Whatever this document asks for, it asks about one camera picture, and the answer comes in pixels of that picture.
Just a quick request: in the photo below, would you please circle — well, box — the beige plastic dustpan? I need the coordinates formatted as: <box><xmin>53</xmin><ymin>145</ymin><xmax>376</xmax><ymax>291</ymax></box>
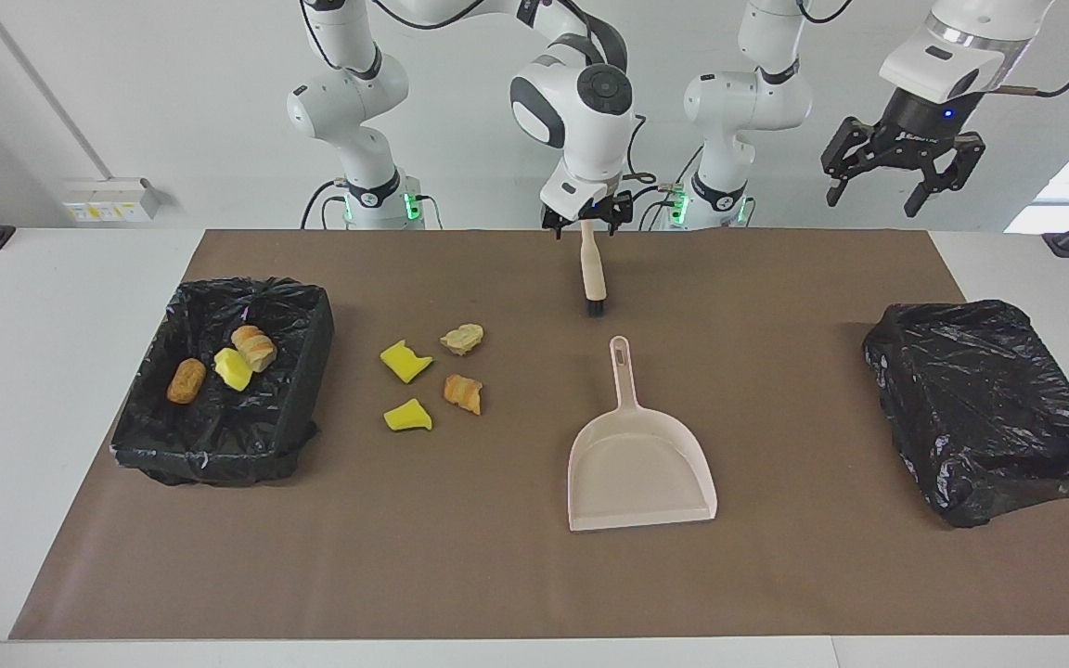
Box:
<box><xmin>567</xmin><ymin>336</ymin><xmax>719</xmax><ymax>533</ymax></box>

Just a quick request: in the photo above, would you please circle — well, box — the white wall cable conduit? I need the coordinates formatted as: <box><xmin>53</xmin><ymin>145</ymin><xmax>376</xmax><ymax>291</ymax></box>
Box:
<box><xmin>0</xmin><ymin>0</ymin><xmax>118</xmax><ymax>182</ymax></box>

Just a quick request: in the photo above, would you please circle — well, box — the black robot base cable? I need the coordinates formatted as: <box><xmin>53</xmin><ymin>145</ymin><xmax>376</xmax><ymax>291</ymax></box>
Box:
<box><xmin>301</xmin><ymin>180</ymin><xmax>350</xmax><ymax>230</ymax></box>
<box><xmin>614</xmin><ymin>148</ymin><xmax>704</xmax><ymax>231</ymax></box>

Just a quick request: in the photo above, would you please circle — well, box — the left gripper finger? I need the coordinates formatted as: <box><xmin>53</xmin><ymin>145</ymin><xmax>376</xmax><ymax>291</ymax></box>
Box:
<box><xmin>820</xmin><ymin>116</ymin><xmax>883</xmax><ymax>207</ymax></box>
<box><xmin>904</xmin><ymin>133</ymin><xmax>985</xmax><ymax>219</ymax></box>

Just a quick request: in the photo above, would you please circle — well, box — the brown paper table mat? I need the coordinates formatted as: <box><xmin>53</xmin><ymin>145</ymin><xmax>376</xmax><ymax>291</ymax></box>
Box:
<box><xmin>10</xmin><ymin>229</ymin><xmax>1069</xmax><ymax>641</ymax></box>

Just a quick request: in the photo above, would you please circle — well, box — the brown oval bread roll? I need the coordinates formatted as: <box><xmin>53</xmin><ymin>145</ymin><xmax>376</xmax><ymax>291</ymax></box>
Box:
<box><xmin>166</xmin><ymin>358</ymin><xmax>207</xmax><ymax>405</ymax></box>

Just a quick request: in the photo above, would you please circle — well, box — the orange striped bread piece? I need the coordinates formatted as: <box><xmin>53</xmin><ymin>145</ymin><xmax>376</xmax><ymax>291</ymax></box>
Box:
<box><xmin>444</xmin><ymin>373</ymin><xmax>483</xmax><ymax>416</ymax></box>

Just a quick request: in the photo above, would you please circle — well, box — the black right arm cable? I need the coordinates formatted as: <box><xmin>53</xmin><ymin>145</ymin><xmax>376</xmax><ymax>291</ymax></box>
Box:
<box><xmin>298</xmin><ymin>0</ymin><xmax>658</xmax><ymax>186</ymax></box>

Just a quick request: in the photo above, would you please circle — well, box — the black bag lined bin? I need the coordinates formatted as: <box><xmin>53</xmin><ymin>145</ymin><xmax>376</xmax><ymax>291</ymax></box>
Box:
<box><xmin>862</xmin><ymin>299</ymin><xmax>1069</xmax><ymax>530</ymax></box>
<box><xmin>110</xmin><ymin>276</ymin><xmax>336</xmax><ymax>487</ymax></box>

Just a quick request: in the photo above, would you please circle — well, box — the beige hand brush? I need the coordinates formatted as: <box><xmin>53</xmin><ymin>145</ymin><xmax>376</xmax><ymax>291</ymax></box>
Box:
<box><xmin>579</xmin><ymin>221</ymin><xmax>608</xmax><ymax>318</ymax></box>

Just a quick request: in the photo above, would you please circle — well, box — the yellow and green sponge piece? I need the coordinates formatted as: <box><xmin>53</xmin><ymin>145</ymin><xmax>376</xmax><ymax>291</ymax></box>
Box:
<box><xmin>213</xmin><ymin>347</ymin><xmax>254</xmax><ymax>392</ymax></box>

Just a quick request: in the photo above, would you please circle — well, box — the white wall socket box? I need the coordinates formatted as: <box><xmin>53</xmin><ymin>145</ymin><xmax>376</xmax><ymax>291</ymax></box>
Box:
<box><xmin>63</xmin><ymin>178</ymin><xmax>162</xmax><ymax>224</ymax></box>

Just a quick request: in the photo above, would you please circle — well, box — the pale torn bread piece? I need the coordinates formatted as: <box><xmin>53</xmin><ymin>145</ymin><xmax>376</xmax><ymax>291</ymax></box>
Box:
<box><xmin>440</xmin><ymin>323</ymin><xmax>485</xmax><ymax>357</ymax></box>

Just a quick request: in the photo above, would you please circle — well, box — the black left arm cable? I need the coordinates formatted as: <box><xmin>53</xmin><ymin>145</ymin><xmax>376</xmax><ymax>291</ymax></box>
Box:
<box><xmin>799</xmin><ymin>0</ymin><xmax>1069</xmax><ymax>98</ymax></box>

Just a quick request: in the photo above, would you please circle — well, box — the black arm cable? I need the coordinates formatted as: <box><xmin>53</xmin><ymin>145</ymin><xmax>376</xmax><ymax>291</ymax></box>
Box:
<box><xmin>799</xmin><ymin>0</ymin><xmax>1069</xmax><ymax>98</ymax></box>
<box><xmin>298</xmin><ymin>0</ymin><xmax>658</xmax><ymax>186</ymax></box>

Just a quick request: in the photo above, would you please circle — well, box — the pale striped croissant piece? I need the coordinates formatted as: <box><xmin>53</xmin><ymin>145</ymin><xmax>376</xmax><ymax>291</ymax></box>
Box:
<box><xmin>231</xmin><ymin>325</ymin><xmax>277</xmax><ymax>374</ymax></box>

